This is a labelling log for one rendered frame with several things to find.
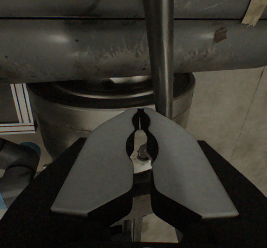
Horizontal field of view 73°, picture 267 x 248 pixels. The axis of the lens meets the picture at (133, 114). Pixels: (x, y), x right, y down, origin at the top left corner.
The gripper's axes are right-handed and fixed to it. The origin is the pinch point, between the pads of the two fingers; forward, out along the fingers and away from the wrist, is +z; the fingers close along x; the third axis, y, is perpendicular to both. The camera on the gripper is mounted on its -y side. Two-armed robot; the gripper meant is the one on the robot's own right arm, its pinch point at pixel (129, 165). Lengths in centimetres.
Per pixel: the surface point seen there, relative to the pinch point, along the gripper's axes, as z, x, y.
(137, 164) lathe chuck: -2.5, 15.7, -17.3
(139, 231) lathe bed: 12, -22, 86
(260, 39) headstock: 10.8, 17.3, -35.7
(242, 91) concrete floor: 148, -108, 36
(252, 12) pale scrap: 8.4, 17.7, -38.3
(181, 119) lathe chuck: 5.7, 12.8, -22.8
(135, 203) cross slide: 5.7, -11.1, 36.6
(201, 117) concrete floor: 106, -108, 64
